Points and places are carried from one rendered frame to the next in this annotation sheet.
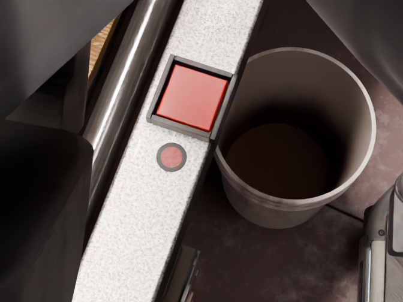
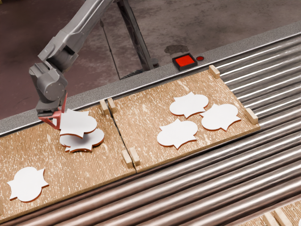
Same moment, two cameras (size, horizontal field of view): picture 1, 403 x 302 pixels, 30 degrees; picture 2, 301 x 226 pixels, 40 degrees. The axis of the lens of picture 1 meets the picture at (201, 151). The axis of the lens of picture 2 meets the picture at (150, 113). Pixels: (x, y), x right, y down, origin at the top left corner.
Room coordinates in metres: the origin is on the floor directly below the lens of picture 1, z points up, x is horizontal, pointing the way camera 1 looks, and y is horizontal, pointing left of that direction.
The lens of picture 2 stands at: (1.20, 1.01, 1.87)
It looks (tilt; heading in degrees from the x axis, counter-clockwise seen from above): 41 degrees down; 234
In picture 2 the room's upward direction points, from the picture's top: 11 degrees counter-clockwise
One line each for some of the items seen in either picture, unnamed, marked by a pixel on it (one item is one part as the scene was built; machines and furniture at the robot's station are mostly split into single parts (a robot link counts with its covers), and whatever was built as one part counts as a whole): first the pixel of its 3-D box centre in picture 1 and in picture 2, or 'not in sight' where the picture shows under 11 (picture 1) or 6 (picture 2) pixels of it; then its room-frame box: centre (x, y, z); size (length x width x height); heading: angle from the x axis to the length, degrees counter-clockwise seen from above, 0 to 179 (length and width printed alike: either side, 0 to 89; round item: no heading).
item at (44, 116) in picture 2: not in sight; (53, 115); (0.86, 0.04, 1.08); 0.07 x 0.07 x 0.09; 44
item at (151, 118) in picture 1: (192, 98); (184, 61); (0.28, 0.01, 0.92); 0.08 x 0.08 x 0.02; 68
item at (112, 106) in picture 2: not in sight; (112, 105); (0.64, 0.01, 0.95); 0.06 x 0.02 x 0.03; 66
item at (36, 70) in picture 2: not in sight; (42, 76); (0.85, 0.04, 1.21); 0.07 x 0.06 x 0.07; 81
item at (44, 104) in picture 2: not in sight; (48, 92); (0.85, 0.03, 1.15); 0.10 x 0.07 x 0.07; 44
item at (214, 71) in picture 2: not in sight; (214, 71); (0.28, 0.17, 0.95); 0.06 x 0.02 x 0.03; 66
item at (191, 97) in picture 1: (192, 99); (184, 62); (0.28, 0.01, 0.92); 0.06 x 0.06 x 0.01; 68
